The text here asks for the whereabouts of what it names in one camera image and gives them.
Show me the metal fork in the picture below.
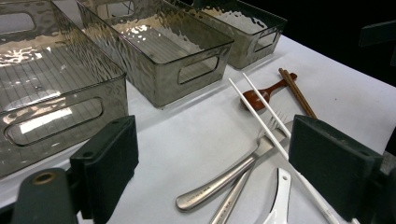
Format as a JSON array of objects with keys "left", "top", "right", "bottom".
[{"left": 208, "top": 110, "right": 289, "bottom": 224}]

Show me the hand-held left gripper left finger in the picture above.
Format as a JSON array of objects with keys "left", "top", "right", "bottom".
[{"left": 68, "top": 115, "right": 140, "bottom": 224}]

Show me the white table cover sheet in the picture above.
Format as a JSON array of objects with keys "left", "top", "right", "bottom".
[{"left": 0, "top": 34, "right": 396, "bottom": 224}]

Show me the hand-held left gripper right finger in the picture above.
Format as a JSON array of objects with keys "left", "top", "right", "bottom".
[{"left": 288, "top": 114, "right": 385, "bottom": 222}]

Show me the transparent grey plastic bin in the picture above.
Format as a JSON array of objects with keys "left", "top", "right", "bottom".
[
  {"left": 0, "top": 0, "right": 129, "bottom": 179},
  {"left": 167, "top": 0, "right": 288, "bottom": 70},
  {"left": 76, "top": 0, "right": 235, "bottom": 108}
]

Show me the black metal stand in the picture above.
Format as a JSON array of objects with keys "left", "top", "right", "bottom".
[{"left": 358, "top": 19, "right": 396, "bottom": 68}]

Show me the white ceramic spoon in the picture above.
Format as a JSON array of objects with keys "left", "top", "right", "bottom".
[{"left": 262, "top": 167, "right": 292, "bottom": 224}]

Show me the white chopstick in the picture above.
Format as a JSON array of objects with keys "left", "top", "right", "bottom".
[
  {"left": 242, "top": 72, "right": 293, "bottom": 139},
  {"left": 228, "top": 77, "right": 342, "bottom": 224}
]

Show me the brown wooden spoon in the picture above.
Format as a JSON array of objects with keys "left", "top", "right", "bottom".
[{"left": 239, "top": 72, "right": 298, "bottom": 112}]

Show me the metal table knife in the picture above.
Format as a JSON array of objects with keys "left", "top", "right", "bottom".
[{"left": 175, "top": 120, "right": 294, "bottom": 213}]

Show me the brown wooden chopstick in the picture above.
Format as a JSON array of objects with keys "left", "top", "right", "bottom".
[
  {"left": 280, "top": 67, "right": 318, "bottom": 120},
  {"left": 277, "top": 68, "right": 314, "bottom": 119}
]

